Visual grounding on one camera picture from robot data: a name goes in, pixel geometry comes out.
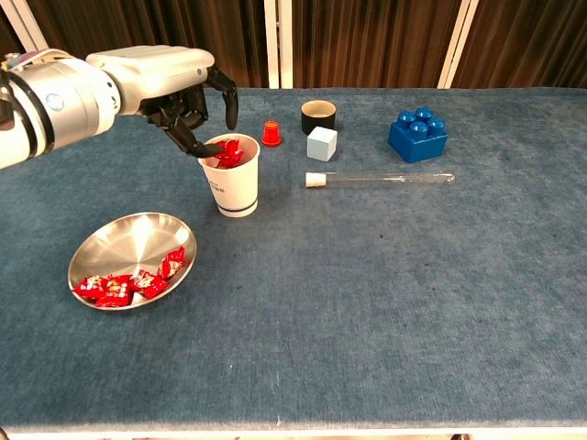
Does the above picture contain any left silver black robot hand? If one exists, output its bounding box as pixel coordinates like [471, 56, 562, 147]
[85, 44, 239, 160]

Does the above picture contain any white paper cup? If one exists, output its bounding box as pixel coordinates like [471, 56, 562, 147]
[197, 132, 261, 219]

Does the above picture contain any round steel plate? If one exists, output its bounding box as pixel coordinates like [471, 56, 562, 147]
[67, 211, 198, 312]

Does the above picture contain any small red cap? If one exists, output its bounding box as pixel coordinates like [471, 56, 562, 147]
[260, 120, 282, 148]

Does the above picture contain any black roll beige inside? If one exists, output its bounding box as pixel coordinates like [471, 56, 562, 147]
[300, 99, 338, 136]

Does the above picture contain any light blue cube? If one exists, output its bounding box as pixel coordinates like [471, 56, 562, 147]
[305, 126, 339, 162]

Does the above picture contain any glass test tube white stopper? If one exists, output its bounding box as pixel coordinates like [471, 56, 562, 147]
[305, 170, 456, 190]

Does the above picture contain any blue building block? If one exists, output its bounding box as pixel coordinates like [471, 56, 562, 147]
[387, 106, 449, 164]

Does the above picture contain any blue felt table cover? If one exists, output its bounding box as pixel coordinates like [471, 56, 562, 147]
[0, 86, 587, 432]

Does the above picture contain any white frame post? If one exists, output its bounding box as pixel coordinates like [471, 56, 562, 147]
[0, 0, 51, 55]
[263, 0, 281, 90]
[278, 0, 294, 90]
[437, 0, 479, 90]

